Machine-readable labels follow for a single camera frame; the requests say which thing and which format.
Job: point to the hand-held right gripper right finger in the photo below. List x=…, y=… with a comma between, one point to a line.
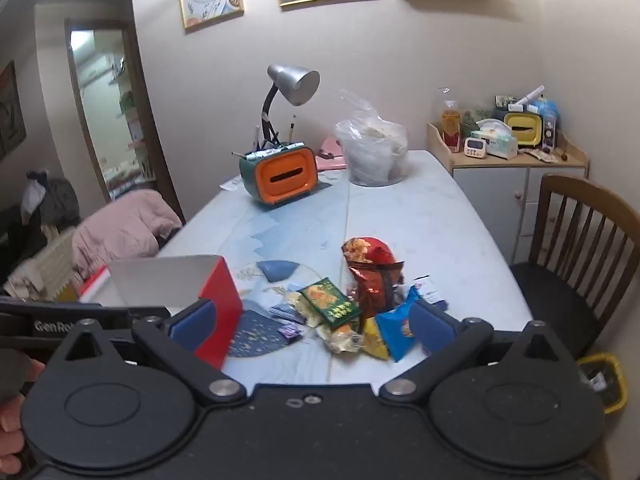
x=434, y=327

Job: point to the brown shiny snack bag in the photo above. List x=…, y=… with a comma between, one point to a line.
x=375, y=287

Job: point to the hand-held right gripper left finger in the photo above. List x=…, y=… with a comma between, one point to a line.
x=192, y=324

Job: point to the person's left hand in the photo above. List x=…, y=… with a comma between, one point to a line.
x=10, y=430

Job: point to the cream chair cover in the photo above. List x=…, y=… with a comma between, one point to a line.
x=45, y=265

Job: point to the light blue snack packet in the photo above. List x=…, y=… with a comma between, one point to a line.
x=287, y=311

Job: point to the soft tissue pack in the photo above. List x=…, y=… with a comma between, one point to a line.
x=497, y=140

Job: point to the dark framed wall painting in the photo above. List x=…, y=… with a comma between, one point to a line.
x=11, y=110

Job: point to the grey desk lamp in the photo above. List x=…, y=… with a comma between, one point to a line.
x=295, y=82

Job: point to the yellow tissue box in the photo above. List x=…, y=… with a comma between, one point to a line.
x=522, y=130

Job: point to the printed paper sheet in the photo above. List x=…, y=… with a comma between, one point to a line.
x=231, y=184

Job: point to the wooden door frame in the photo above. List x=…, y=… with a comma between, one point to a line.
x=145, y=110

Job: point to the white kitchen timer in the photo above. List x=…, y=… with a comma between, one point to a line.
x=474, y=147

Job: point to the yellow snack packet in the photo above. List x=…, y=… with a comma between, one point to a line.
x=375, y=342

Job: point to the blue cookie snack packet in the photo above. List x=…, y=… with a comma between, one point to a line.
x=395, y=327

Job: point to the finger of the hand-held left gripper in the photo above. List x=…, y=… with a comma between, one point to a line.
x=150, y=314

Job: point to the white and blue snack packet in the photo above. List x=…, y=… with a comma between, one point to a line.
x=431, y=291

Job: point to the white wooden cabinet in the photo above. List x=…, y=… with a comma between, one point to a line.
x=490, y=190

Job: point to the red cardboard box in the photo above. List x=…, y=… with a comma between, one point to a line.
x=226, y=300

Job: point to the pink puffer jacket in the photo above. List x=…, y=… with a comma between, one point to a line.
x=125, y=230

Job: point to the orange and green tissue box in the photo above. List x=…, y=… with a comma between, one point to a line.
x=287, y=175

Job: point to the clear plastic bag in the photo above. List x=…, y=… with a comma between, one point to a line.
x=372, y=150

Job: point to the dark clothes pile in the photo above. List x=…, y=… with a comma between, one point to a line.
x=55, y=200

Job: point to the thin paintbrush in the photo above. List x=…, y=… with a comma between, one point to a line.
x=292, y=127

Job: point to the orange drink bottle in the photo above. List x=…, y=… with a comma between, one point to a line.
x=451, y=127

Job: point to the green snack packet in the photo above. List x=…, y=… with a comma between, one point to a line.
x=330, y=302

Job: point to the wooden chair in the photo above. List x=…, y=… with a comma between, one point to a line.
x=555, y=290

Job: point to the small purple candy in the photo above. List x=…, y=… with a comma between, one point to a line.
x=290, y=331

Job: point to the yellow basket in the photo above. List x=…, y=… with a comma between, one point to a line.
x=617, y=385

